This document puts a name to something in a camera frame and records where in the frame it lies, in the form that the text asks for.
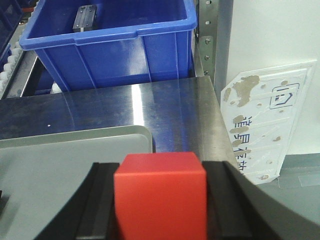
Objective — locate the blue bin front right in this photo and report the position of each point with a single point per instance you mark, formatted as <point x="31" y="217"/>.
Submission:
<point x="136" y="41"/>

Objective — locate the blue bin front left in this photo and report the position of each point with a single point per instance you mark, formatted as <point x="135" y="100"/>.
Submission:
<point x="10" y="15"/>

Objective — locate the worn white floor sticker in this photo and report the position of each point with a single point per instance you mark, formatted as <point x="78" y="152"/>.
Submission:
<point x="260" y="109"/>

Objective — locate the grey metal tray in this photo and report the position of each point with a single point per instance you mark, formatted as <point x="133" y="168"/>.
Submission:
<point x="39" y="174"/>

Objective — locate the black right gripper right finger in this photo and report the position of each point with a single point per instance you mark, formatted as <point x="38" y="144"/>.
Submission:
<point x="238" y="210"/>

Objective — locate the red cube block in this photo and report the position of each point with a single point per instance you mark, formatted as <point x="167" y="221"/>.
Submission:
<point x="161" y="196"/>

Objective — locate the white roller conveyor rail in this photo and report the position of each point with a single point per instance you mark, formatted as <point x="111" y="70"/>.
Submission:
<point x="8" y="63"/>

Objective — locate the blue bin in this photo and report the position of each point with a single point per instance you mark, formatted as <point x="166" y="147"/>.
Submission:
<point x="10" y="15"/>
<point x="136" y="41"/>

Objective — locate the grey metal block in bin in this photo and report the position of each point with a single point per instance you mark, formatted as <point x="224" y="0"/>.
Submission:
<point x="85" y="19"/>

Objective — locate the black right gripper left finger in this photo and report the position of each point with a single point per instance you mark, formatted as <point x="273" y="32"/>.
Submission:
<point x="90" y="213"/>

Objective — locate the steel shelf upright post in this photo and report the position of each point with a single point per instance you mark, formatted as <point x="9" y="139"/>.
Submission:
<point x="212" y="34"/>

